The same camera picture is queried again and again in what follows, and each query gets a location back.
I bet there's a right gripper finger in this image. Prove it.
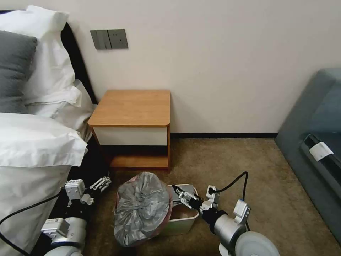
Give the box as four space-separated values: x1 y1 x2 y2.
179 196 204 213
172 184 200 204

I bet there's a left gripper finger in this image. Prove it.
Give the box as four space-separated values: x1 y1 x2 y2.
80 183 111 206
90 176 111 191

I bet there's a white plastic trash can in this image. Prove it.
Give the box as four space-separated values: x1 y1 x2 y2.
159 183 199 236

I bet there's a grey tied garbage bag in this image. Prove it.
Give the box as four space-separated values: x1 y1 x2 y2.
114 172 171 247

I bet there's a black bed base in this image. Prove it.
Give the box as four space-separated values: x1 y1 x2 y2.
49 132 115 222

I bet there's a white nightstand drawer front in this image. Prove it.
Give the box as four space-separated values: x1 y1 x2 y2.
92 126 168 146

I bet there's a white duvet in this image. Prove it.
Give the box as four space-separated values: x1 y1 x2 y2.
0 112 88 254

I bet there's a black skirting board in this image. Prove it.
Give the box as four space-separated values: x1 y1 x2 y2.
170 132 279 140

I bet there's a wooden nightstand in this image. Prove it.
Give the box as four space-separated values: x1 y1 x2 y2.
88 90 171 169

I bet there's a flat white pillow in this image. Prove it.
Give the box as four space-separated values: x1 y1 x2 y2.
24 79 94 143

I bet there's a white paper label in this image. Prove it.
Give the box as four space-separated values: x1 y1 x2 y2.
309 142 334 162

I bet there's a black bed headboard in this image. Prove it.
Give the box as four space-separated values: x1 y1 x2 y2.
60 21 98 105

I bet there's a large white pillow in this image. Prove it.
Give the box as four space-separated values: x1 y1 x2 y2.
0 5 77 105

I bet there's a dark grey pillow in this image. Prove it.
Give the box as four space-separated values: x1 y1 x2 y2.
0 30 38 114

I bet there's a grey upholstered sofa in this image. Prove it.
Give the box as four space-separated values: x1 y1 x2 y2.
274 68 341 236

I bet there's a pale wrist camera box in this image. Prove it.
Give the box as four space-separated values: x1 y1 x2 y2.
65 179 86 201
204 185 221 211

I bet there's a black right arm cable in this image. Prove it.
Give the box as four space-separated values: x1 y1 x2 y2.
208 171 252 232

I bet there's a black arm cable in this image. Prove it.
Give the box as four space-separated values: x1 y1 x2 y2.
208 171 252 232
0 192 63 256

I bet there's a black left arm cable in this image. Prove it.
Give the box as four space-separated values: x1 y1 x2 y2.
0 192 63 256

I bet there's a grey wall switch panel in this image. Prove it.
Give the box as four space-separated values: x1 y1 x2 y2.
90 29 109 50

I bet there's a grey wall socket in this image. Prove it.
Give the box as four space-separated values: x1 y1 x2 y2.
107 28 129 49

